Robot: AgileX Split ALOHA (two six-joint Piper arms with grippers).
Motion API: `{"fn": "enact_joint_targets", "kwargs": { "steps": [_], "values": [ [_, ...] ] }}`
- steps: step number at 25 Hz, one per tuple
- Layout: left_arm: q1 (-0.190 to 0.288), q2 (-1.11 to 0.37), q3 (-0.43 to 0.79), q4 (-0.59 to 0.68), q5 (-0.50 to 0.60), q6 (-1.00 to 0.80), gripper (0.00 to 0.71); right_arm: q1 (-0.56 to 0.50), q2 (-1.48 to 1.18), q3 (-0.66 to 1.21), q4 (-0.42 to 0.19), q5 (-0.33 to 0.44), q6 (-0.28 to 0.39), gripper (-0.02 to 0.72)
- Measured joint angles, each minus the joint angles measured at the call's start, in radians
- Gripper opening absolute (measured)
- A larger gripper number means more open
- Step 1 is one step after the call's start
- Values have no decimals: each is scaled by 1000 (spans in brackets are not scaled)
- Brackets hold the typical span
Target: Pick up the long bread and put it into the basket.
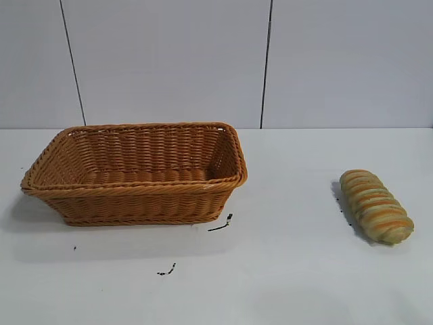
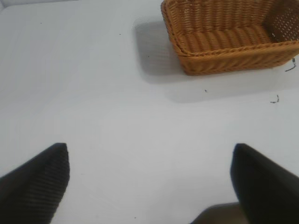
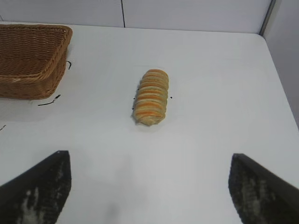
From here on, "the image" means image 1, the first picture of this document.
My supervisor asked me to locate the long twisted striped bread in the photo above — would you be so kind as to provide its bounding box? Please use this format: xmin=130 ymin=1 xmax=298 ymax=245
xmin=339 ymin=169 xmax=415 ymax=244

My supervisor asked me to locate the brown woven wicker basket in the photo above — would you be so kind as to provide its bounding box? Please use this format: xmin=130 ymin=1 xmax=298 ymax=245
xmin=20 ymin=121 xmax=249 ymax=227

